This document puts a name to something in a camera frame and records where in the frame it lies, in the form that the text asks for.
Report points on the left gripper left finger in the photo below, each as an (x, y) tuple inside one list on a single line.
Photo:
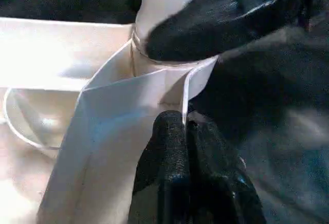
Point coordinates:
[(167, 162)]

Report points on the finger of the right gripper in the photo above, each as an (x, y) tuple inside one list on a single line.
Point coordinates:
[(218, 28)]

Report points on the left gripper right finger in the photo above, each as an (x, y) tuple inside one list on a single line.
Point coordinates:
[(218, 183)]

